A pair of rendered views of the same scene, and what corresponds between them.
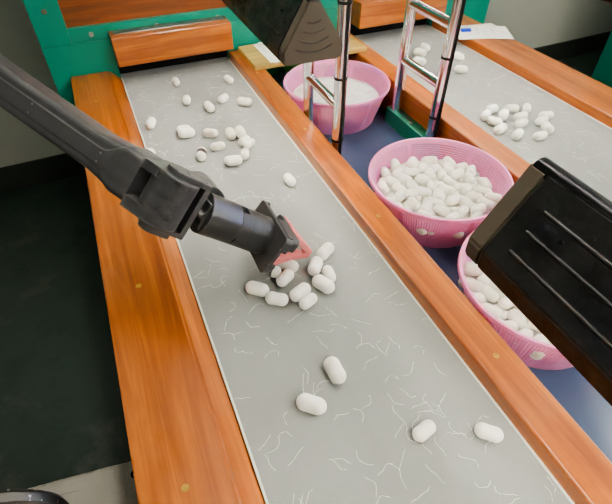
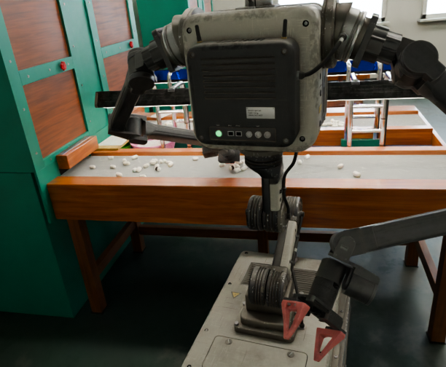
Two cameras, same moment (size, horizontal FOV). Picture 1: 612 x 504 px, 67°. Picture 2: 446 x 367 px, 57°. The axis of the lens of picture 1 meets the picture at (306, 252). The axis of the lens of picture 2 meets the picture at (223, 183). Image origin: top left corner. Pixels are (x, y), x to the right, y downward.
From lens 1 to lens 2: 163 cm
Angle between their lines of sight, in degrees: 47
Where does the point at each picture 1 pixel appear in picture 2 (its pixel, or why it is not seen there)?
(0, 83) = (170, 129)
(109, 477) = (242, 258)
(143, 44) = (75, 154)
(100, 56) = (54, 169)
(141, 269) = (209, 180)
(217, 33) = (93, 141)
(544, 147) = not seen: hidden behind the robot
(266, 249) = (235, 155)
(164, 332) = (239, 180)
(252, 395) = not seen: hidden behind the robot
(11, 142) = not seen: outside the picture
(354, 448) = (295, 170)
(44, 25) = (36, 160)
